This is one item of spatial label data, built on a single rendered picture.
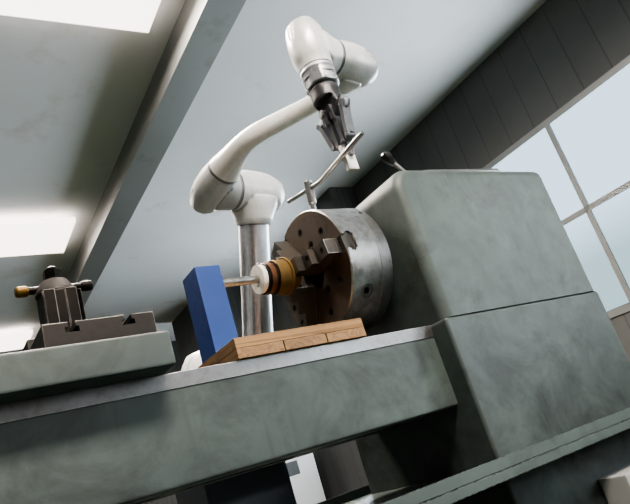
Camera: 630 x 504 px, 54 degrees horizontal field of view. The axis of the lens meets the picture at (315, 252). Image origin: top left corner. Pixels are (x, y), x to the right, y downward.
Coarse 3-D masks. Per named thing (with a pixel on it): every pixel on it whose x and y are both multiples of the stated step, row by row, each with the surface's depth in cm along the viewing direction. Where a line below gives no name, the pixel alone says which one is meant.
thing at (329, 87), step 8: (320, 88) 152; (328, 88) 152; (336, 88) 153; (312, 96) 154; (320, 96) 152; (328, 96) 153; (336, 96) 151; (320, 104) 155; (336, 104) 151; (320, 112) 156; (328, 112) 153; (336, 112) 151
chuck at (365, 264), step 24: (312, 216) 151; (336, 216) 147; (288, 240) 161; (312, 240) 152; (360, 240) 144; (336, 264) 145; (360, 264) 142; (336, 288) 145; (360, 288) 142; (336, 312) 146; (360, 312) 145
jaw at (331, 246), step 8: (328, 240) 142; (336, 240) 143; (344, 240) 142; (352, 240) 144; (320, 248) 143; (328, 248) 141; (336, 248) 142; (344, 248) 142; (352, 248) 142; (304, 256) 145; (312, 256) 143; (320, 256) 143; (328, 256) 142; (336, 256) 143; (296, 264) 144; (304, 264) 145; (312, 264) 143; (320, 264) 144; (328, 264) 146; (296, 272) 144; (304, 272) 145; (312, 272) 147; (320, 272) 149
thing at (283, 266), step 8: (264, 264) 144; (272, 264) 145; (280, 264) 144; (288, 264) 145; (272, 272) 142; (280, 272) 143; (288, 272) 144; (272, 280) 142; (280, 280) 143; (288, 280) 144; (296, 280) 147; (272, 288) 143; (280, 288) 144; (288, 288) 145
